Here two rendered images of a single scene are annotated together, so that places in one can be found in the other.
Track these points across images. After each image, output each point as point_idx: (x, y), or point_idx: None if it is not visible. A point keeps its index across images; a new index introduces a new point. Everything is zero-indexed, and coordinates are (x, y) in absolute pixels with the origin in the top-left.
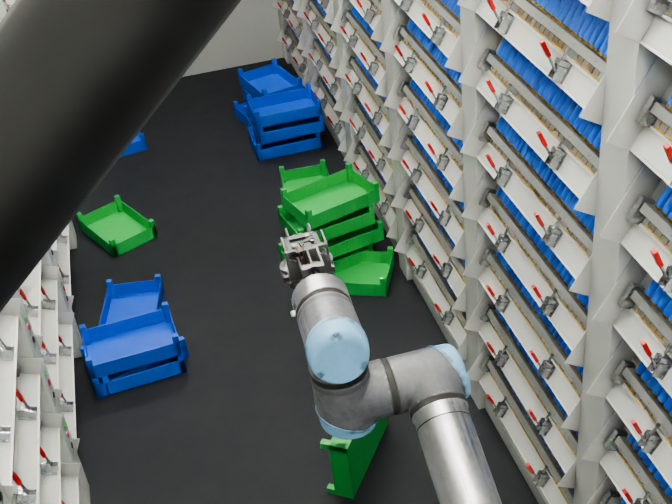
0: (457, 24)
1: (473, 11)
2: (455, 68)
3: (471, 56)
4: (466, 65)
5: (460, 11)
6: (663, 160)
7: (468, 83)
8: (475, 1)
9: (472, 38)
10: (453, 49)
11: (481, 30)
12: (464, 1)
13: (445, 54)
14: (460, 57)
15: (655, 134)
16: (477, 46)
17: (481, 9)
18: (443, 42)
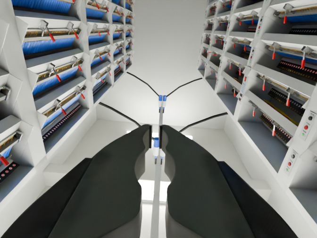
0: (29, 40)
1: (11, 72)
2: (20, 21)
3: (4, 42)
4: (10, 26)
5: (24, 60)
6: None
7: (0, 20)
8: (10, 80)
9: (7, 52)
10: (24, 35)
11: (1, 59)
12: (18, 81)
13: (34, 18)
14: (18, 28)
15: None
16: (1, 48)
17: (3, 78)
18: (38, 22)
